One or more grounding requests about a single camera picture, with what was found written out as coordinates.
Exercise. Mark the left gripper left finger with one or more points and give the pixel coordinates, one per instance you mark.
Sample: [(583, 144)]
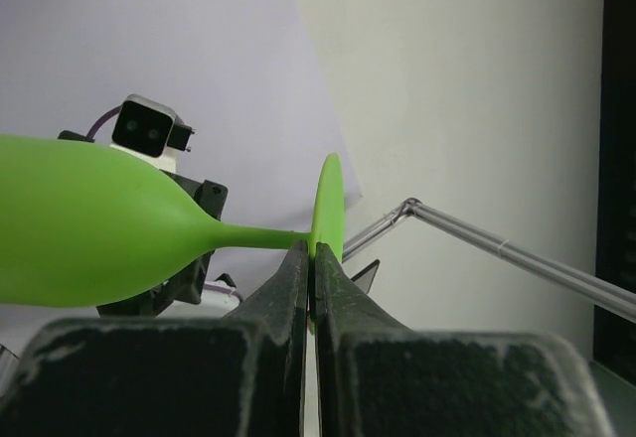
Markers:
[(238, 375)]

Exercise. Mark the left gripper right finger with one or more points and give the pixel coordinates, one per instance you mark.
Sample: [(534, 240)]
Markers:
[(377, 377)]

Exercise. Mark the metal tube frame outside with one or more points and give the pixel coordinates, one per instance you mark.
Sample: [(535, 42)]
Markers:
[(608, 296)]

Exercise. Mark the green wine glass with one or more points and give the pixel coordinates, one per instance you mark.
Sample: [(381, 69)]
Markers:
[(83, 225)]

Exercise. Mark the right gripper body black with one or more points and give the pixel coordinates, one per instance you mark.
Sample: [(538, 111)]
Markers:
[(188, 284)]

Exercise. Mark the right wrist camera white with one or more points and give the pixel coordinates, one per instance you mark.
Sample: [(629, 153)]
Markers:
[(151, 131)]

